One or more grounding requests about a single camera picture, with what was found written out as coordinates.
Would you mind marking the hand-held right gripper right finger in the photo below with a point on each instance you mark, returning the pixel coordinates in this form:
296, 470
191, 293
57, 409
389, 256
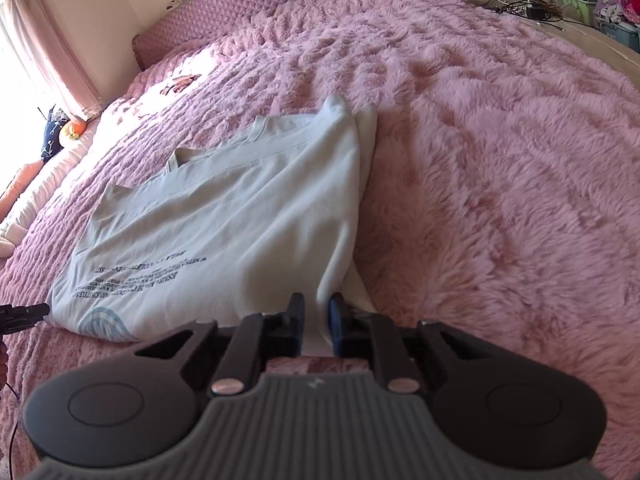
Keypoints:
336, 327

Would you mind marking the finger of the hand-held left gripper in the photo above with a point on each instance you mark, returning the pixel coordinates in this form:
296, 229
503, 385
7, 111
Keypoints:
22, 316

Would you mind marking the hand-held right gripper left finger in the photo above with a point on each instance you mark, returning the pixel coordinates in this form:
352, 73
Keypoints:
299, 325

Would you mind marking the white printed sweatshirt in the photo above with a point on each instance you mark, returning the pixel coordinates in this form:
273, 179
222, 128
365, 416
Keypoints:
225, 220

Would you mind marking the white plush toy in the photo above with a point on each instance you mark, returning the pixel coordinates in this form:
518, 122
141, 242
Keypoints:
7, 245

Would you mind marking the peach cushion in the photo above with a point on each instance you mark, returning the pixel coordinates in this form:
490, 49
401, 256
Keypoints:
17, 190

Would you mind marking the cream padded window bedding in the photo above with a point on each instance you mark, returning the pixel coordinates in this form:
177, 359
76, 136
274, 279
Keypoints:
50, 180

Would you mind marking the navy floral pillow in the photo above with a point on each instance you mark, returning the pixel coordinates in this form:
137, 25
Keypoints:
54, 135

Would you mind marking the orange plush toy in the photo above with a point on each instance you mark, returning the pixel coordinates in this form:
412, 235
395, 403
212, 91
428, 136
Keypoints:
72, 132

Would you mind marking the pink fluffy blanket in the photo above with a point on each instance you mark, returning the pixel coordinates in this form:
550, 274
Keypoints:
475, 185

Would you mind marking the pink curtain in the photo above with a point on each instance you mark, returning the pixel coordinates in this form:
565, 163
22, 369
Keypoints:
50, 60

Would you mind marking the small brown cloth item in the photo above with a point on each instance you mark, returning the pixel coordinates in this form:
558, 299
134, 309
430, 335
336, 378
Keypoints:
180, 84

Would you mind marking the purple quilted headboard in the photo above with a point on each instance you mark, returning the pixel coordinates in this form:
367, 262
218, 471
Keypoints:
260, 5

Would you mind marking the green storage bin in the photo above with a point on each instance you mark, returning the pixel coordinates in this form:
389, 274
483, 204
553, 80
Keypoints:
580, 7

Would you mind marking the blue storage bin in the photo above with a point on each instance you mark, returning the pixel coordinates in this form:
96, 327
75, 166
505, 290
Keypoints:
620, 35

